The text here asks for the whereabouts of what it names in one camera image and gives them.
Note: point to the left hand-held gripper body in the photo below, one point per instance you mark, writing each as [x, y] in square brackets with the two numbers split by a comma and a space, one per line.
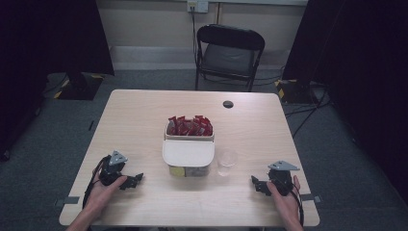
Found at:
[112, 170]

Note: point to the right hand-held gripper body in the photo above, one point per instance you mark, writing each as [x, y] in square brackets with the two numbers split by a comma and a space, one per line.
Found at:
[281, 179]

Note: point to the clear plastic cup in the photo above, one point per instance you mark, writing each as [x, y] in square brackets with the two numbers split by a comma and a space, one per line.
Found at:
[227, 162]

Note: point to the white box lid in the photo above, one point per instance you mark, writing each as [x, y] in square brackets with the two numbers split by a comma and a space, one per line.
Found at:
[188, 153]

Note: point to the person's right hand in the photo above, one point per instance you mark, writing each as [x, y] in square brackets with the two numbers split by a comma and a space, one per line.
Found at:
[285, 205]

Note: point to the person's left hand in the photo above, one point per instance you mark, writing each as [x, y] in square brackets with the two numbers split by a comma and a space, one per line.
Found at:
[101, 195]

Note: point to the grey tape strip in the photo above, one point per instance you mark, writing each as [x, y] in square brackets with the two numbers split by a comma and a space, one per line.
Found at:
[310, 197]
[67, 200]

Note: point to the yellow packet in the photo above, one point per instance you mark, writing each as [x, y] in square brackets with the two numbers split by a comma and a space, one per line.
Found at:
[177, 171]

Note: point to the grey packets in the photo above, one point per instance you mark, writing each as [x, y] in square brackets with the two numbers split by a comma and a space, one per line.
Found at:
[197, 171]

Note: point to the white open box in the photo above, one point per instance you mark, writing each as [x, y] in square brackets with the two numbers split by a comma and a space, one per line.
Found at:
[189, 137]

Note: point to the pile of red packets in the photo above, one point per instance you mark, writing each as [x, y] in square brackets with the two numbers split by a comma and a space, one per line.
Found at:
[191, 126]

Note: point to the striped-tape stand base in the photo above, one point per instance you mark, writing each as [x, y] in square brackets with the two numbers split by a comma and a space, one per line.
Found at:
[293, 91]
[80, 86]

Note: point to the black folding chair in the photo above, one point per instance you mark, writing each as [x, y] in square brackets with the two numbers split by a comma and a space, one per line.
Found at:
[229, 54]

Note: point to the dark curtain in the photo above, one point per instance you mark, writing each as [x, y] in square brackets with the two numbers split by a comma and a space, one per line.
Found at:
[48, 48]
[362, 64]

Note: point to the thin wall pipe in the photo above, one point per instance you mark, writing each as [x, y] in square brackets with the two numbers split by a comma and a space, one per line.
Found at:
[218, 12]

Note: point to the white wall outlet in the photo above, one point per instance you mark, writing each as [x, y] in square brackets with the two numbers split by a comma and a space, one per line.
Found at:
[198, 5]

